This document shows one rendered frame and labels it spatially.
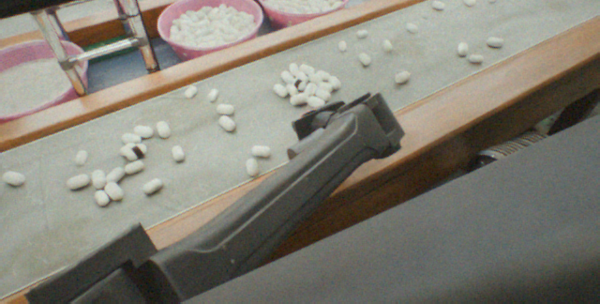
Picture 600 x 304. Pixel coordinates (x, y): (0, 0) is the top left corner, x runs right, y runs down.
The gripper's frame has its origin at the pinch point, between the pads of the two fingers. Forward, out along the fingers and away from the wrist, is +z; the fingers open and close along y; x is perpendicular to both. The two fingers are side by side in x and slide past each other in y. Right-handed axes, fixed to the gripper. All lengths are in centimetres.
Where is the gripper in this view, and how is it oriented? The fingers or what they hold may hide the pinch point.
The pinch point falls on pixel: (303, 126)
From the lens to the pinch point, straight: 74.0
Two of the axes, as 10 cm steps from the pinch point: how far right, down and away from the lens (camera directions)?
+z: -4.1, -0.6, 9.1
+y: -8.5, 3.8, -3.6
